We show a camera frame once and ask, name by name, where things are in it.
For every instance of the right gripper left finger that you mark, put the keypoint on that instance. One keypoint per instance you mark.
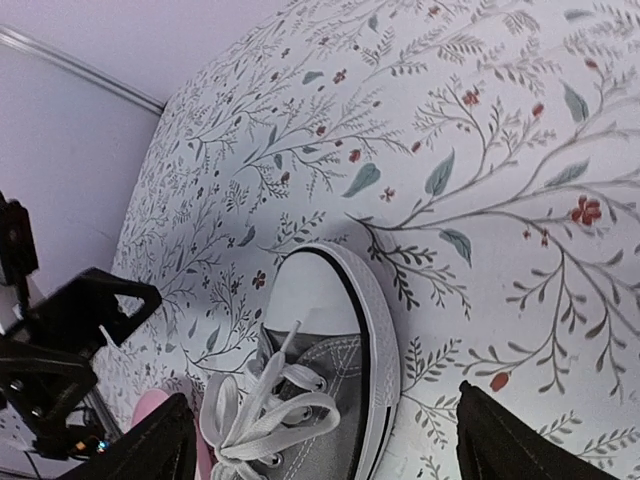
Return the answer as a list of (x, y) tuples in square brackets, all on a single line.
[(136, 456)]

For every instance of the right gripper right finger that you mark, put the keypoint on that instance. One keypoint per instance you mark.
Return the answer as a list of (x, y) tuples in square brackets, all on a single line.
[(495, 444)]

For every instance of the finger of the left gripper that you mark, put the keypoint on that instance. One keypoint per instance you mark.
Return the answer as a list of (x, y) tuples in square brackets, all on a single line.
[(45, 387), (93, 308)]

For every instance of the grey canvas sneaker white laces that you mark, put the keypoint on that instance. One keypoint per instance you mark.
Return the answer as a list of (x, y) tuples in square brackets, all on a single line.
[(319, 397)]

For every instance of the floral patterned table mat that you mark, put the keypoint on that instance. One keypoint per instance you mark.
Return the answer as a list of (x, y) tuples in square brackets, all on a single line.
[(482, 157)]

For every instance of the left aluminium frame post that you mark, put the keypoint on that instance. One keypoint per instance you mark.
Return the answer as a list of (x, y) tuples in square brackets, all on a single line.
[(25, 44)]

